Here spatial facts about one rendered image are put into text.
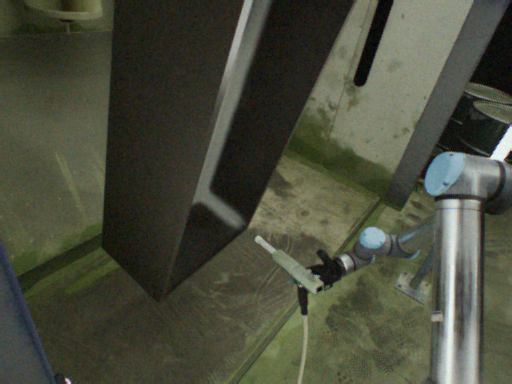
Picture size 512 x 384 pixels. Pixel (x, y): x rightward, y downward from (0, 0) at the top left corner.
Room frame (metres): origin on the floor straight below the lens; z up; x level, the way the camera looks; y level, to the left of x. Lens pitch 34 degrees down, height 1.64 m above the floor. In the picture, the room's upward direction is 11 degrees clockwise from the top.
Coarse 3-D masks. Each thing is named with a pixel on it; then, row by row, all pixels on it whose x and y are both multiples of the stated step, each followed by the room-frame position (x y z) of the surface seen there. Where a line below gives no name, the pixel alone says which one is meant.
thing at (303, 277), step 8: (256, 240) 1.18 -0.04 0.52; (272, 248) 1.09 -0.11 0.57; (272, 256) 1.04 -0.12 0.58; (280, 256) 1.02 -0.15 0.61; (288, 256) 1.01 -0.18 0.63; (280, 264) 0.99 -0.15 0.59; (288, 264) 0.96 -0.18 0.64; (296, 264) 0.96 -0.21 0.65; (288, 272) 0.95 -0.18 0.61; (296, 272) 0.91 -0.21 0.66; (304, 272) 0.90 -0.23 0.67; (296, 280) 0.90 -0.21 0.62; (304, 280) 0.86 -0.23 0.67; (304, 288) 0.89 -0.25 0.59; (312, 288) 0.82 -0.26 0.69; (304, 296) 0.88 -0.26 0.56; (304, 304) 0.87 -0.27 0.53; (304, 312) 0.86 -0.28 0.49
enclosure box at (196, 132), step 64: (128, 0) 0.83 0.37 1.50; (192, 0) 0.74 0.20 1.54; (256, 0) 1.38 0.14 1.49; (320, 0) 1.27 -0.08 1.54; (128, 64) 0.84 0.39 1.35; (192, 64) 0.74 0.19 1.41; (256, 64) 1.36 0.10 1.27; (320, 64) 1.24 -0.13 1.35; (128, 128) 0.84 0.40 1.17; (192, 128) 0.73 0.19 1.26; (256, 128) 1.34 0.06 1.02; (128, 192) 0.85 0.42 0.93; (192, 192) 0.74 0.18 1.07; (256, 192) 1.31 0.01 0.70; (128, 256) 0.86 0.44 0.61; (192, 256) 1.05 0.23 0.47
